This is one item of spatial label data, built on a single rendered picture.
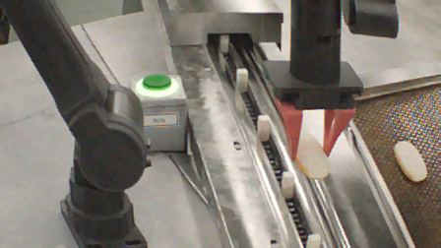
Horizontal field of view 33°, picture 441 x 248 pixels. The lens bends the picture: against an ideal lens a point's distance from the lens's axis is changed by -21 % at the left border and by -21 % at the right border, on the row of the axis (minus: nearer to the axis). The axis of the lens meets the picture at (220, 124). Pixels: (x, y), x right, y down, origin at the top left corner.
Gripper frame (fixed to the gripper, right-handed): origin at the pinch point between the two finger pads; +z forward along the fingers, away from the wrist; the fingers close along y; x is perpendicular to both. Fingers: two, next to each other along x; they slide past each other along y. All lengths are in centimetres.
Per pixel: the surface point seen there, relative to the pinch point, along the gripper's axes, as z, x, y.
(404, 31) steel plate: 12, 65, 42
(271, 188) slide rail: 8.2, 5.9, -2.5
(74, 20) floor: 94, 293, -28
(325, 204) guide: 7.1, -0.7, 2.7
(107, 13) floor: 94, 296, -10
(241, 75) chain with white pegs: 6.8, 32.9, -0.8
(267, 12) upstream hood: 1.5, 45.3, 5.7
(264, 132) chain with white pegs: 8.1, 18.9, -0.6
